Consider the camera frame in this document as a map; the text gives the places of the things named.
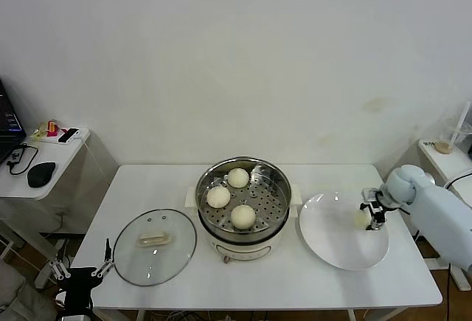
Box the white side table with laptop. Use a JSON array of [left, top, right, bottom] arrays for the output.
[[0, 127, 122, 289]]

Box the black computer mouse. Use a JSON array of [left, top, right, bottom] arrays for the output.
[[27, 161, 57, 188]]

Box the white electric cooking pot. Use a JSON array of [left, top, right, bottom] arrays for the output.
[[184, 184, 303, 265]]

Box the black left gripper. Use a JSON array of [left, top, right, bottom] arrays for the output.
[[49, 238, 115, 313]]

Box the black adapter with cable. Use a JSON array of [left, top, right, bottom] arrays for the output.
[[7, 142, 40, 175]]

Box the thin black cable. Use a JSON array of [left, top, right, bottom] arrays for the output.
[[445, 265, 454, 321]]

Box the clear plastic drink cup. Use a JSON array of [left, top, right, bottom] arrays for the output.
[[433, 117, 471, 156]]

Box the black laptop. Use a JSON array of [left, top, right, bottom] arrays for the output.
[[0, 77, 27, 165]]

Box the white steamed baozi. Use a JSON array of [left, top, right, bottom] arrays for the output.
[[353, 210, 371, 229], [230, 204, 257, 230], [206, 187, 232, 210], [226, 168, 250, 189]]

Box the plastic cup with straw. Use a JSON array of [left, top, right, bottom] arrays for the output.
[[448, 102, 472, 148]]

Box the flat white box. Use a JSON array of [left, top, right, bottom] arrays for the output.
[[32, 125, 91, 147]]

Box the stainless steel steamer basket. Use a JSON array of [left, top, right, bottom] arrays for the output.
[[195, 156, 293, 243]]

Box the clear plastic snack wrapper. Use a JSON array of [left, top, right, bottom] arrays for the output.
[[31, 121, 51, 141]]

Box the glass lid with cream handle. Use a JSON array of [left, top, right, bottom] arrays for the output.
[[113, 208, 198, 286]]

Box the white side table with cup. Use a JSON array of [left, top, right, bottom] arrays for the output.
[[383, 138, 472, 292]]

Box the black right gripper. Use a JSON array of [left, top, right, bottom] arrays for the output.
[[359, 187, 386, 232]]

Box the white round plate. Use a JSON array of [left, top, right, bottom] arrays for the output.
[[299, 191, 390, 272]]

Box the black screen smartphone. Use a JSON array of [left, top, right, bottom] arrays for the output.
[[58, 127, 80, 144]]

